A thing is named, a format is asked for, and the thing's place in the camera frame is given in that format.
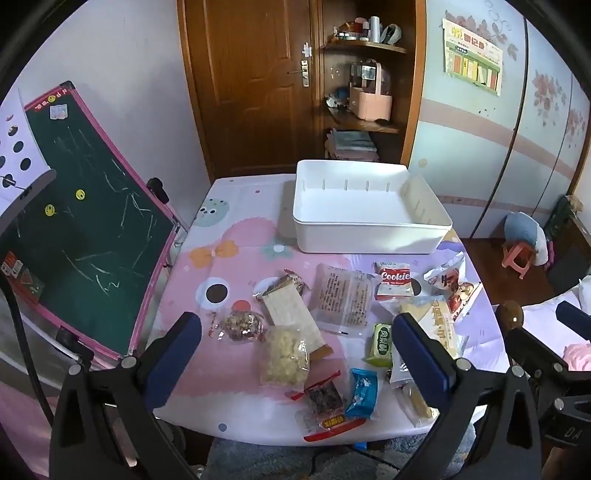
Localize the orange white long packet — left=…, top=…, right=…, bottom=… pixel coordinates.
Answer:
left=388, top=295, right=463, bottom=428

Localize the blue foil snack packet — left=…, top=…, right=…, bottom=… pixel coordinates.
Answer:
left=345, top=368, right=379, bottom=419

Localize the green pineapple cake packet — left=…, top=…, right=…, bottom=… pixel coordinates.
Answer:
left=365, top=323, right=393, bottom=369

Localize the red edged dark snack packet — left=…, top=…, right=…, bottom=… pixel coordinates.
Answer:
left=288, top=370, right=367, bottom=443

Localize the red white cookie packet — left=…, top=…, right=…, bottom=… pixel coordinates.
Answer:
left=376, top=262, right=414, bottom=301

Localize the round nut snack packet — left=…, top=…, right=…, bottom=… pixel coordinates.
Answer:
left=211, top=310, right=266, bottom=343

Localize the yellow crumbly snack bag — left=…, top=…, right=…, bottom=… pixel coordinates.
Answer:
left=259, top=326, right=310, bottom=390

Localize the translucent brown cake packet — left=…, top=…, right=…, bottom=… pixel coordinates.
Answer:
left=310, top=264, right=380, bottom=336

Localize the mixed nut bar packet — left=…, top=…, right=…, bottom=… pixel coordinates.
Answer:
left=253, top=269, right=308, bottom=300

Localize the long beige wafer packet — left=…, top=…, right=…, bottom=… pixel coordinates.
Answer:
left=259, top=285, right=334, bottom=361

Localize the brown wooden chair knob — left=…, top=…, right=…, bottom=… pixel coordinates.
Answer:
left=495, top=300, right=524, bottom=336

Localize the small pink stool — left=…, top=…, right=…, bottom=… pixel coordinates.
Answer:
left=501, top=241, right=535, bottom=280

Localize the pink cartoon tablecloth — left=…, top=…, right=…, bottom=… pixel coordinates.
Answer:
left=153, top=160, right=509, bottom=446

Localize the white plastic storage bin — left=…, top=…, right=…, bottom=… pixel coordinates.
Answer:
left=293, top=159, right=453, bottom=255

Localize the white perforated board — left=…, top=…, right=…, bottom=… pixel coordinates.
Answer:
left=1, top=88, right=56, bottom=217

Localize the folded towels stack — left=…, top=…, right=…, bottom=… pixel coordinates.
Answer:
left=325, top=129, right=379, bottom=162

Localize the pink storage basket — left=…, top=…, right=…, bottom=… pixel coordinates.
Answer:
left=349, top=59, right=393, bottom=121

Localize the wooden corner shelf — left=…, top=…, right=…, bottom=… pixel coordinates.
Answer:
left=314, top=0, right=427, bottom=166

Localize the white cylinder on shelf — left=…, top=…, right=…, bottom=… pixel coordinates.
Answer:
left=369, top=16, right=381, bottom=43

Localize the brown wooden door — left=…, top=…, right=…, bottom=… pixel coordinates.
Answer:
left=177, top=1, right=321, bottom=180

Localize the green chalkboard pink frame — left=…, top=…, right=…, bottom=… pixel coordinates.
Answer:
left=1, top=81, right=179, bottom=359

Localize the wall calendar poster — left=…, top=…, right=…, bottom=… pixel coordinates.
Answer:
left=442, top=18, right=503, bottom=96

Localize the silver door handle lock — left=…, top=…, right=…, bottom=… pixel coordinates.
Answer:
left=288, top=42, right=312, bottom=88

